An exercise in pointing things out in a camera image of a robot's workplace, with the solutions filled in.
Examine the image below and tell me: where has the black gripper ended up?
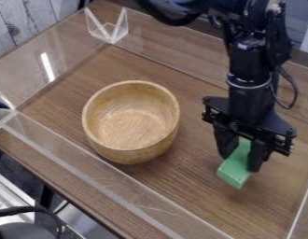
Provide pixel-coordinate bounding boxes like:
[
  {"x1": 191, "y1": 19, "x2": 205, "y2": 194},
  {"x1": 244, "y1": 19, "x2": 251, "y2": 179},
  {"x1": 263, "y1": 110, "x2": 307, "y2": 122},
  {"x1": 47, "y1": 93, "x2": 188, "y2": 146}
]
[{"x1": 203, "y1": 76, "x2": 297, "y2": 173}]

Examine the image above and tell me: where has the green rectangular block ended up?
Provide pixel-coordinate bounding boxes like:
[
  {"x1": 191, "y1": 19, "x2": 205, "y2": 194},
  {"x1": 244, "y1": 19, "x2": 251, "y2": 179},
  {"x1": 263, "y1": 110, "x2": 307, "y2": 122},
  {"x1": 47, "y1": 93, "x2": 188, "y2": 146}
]
[{"x1": 217, "y1": 140, "x2": 252, "y2": 190}]

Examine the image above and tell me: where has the light brown wooden bowl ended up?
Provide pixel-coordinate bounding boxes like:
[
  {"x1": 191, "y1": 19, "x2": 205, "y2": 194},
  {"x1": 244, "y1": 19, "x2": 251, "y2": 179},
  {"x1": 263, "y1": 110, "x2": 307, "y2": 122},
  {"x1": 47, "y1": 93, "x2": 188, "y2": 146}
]
[{"x1": 83, "y1": 80, "x2": 181, "y2": 164}]

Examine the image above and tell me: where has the black table leg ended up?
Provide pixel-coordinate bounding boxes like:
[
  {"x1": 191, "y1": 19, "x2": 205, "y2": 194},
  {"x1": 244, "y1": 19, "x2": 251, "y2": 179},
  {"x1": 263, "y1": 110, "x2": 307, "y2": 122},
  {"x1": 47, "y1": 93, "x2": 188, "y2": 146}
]
[{"x1": 40, "y1": 186, "x2": 55, "y2": 209}]

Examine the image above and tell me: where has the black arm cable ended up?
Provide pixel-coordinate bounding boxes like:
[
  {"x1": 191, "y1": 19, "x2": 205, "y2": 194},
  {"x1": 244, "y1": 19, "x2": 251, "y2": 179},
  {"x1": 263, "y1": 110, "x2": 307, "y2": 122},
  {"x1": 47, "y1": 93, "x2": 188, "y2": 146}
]
[{"x1": 135, "y1": 0, "x2": 300, "y2": 110}]

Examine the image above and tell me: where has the black cable bottom left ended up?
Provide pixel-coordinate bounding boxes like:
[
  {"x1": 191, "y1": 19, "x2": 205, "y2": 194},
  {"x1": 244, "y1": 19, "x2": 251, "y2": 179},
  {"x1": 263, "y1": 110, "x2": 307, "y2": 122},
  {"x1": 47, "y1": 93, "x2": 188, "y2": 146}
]
[{"x1": 0, "y1": 206, "x2": 67, "y2": 239}]

